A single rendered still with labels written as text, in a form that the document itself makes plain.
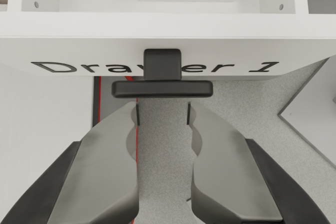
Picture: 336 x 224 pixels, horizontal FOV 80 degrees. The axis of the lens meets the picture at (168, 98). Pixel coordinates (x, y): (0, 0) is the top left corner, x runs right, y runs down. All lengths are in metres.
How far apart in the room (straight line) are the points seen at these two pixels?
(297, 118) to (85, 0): 1.13
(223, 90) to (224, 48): 0.96
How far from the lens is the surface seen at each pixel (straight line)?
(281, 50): 0.18
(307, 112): 1.27
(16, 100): 0.36
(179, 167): 1.08
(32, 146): 0.34
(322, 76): 1.35
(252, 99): 1.17
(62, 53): 0.18
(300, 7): 0.22
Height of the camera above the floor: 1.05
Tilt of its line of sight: 83 degrees down
